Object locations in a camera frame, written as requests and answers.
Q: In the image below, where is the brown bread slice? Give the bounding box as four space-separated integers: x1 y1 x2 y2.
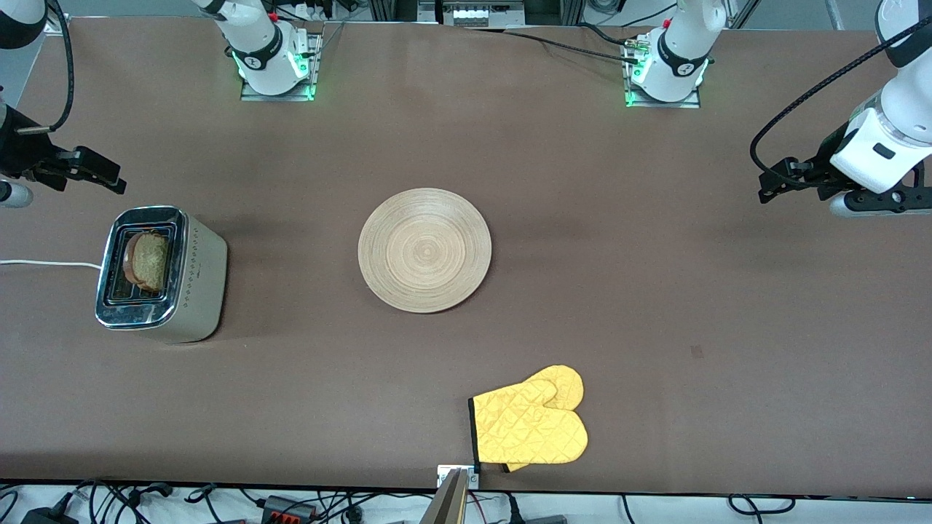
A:
122 231 171 293

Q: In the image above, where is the round wooden plate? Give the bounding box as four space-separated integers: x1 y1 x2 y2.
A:
358 188 493 314

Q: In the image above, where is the silver two-slot toaster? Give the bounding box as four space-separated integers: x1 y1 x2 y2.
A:
95 205 228 344

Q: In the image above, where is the white power strip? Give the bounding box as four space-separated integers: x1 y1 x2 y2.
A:
291 0 343 21

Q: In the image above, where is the yellow quilted oven mitt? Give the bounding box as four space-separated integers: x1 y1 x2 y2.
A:
468 365 589 473

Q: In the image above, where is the black orange connector block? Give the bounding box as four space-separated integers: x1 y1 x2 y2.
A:
261 495 319 523

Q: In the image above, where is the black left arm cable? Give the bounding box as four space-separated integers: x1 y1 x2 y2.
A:
749 33 932 175

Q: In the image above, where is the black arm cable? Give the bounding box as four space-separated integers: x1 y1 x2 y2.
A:
749 33 932 175
16 0 76 136

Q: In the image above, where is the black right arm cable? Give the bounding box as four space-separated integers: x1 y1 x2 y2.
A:
16 0 76 136

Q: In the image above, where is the white toaster power cord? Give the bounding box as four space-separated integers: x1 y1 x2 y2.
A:
0 259 103 270

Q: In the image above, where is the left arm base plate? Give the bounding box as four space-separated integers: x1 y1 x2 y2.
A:
625 35 702 109

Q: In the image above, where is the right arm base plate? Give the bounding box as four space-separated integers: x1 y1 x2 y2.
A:
240 33 321 102

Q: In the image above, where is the thick black table cable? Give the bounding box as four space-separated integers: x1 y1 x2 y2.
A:
575 22 641 48

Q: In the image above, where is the thin black table cable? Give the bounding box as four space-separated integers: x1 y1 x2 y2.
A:
466 26 641 63

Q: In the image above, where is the black cable loop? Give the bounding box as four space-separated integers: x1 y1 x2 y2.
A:
728 495 796 516

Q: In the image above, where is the aluminium frame rack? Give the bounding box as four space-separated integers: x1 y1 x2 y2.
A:
370 0 583 28

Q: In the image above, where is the white post bracket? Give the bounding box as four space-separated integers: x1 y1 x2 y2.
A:
437 464 480 488

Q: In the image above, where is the aluminium camera post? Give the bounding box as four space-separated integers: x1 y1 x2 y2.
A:
420 468 469 524

